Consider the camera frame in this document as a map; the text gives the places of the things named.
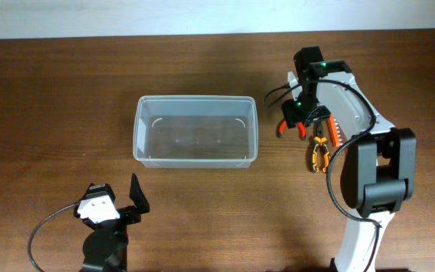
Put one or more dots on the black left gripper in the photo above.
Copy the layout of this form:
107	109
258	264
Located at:
140	202

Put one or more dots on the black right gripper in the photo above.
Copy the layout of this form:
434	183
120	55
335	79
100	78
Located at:
291	116

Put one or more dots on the red black cutting pliers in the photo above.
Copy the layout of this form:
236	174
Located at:
283	125

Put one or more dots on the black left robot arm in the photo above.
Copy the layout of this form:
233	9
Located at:
105	249

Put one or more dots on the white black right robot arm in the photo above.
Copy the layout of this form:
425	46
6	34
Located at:
372	173

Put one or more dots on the clear plastic container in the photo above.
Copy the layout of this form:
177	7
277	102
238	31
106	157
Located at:
196	131

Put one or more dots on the yellow black needle-nose pliers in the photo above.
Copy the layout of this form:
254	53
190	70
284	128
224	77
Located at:
320	149

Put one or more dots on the orange screwdriver bit holder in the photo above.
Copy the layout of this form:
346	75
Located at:
334	131

